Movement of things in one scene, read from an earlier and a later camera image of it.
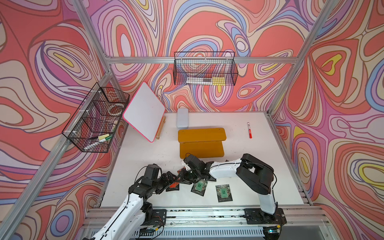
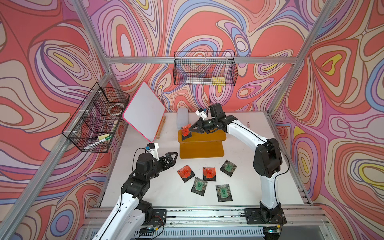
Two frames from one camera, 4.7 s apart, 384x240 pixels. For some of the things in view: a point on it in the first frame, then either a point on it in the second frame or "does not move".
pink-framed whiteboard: (145, 112) does not move
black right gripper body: (191, 175) to (208, 124)
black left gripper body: (162, 182) to (157, 166)
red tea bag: (173, 186) to (185, 132)
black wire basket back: (205, 68) does not move
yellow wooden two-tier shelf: (204, 142) does not move
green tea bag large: (223, 193) does not move
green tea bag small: (199, 187) does not move
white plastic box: (182, 121) does not move
